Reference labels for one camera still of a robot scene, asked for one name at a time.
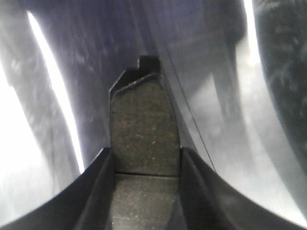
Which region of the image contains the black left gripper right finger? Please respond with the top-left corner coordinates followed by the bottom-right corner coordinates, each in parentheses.
top-left (179, 147), bottom-right (301, 230)

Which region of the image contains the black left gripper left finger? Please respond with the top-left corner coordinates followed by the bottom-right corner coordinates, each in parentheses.
top-left (1, 148), bottom-right (115, 230)

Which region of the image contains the brake pad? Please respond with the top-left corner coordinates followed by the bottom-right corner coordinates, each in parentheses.
top-left (109, 56), bottom-right (180, 230)

